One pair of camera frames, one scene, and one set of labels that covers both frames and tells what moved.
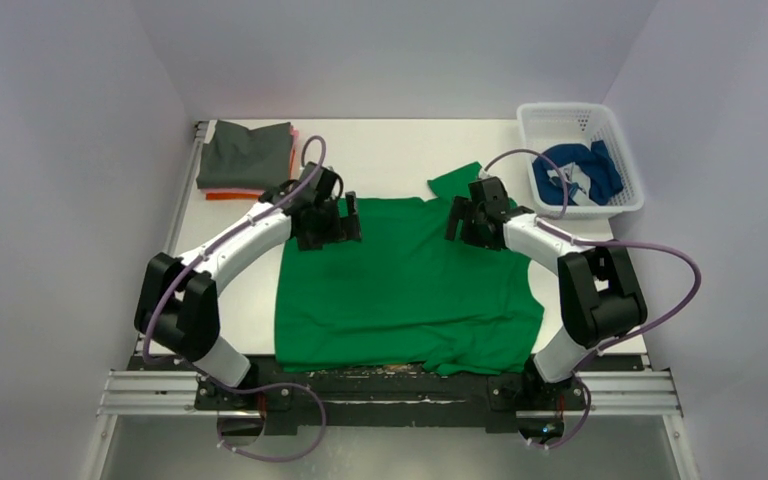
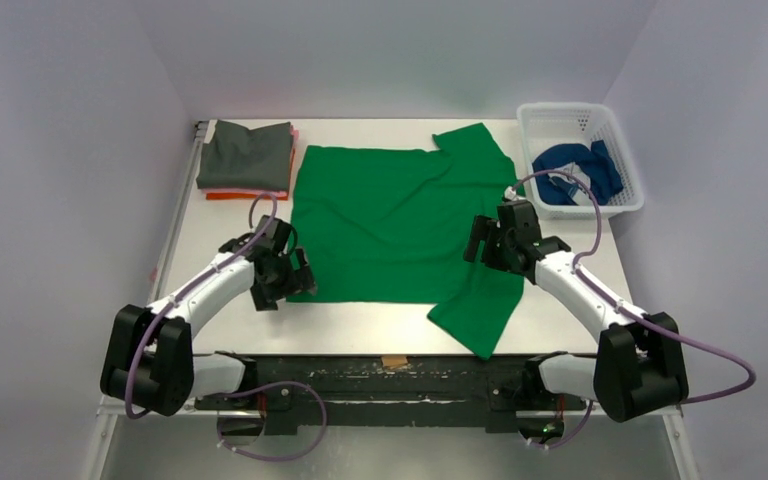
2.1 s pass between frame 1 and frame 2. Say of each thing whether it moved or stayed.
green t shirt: moved
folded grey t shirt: stayed
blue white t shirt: stayed
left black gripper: moved
